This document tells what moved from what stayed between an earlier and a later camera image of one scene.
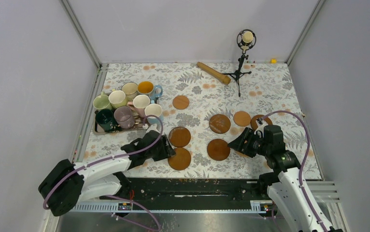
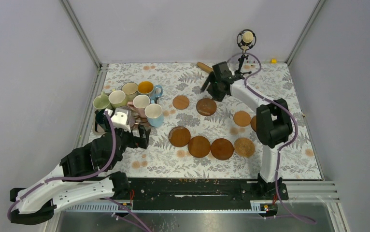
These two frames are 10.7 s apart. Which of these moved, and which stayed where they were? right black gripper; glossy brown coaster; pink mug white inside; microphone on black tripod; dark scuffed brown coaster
Moved: right black gripper; dark scuffed brown coaster
Stayed: glossy brown coaster; pink mug white inside; microphone on black tripod
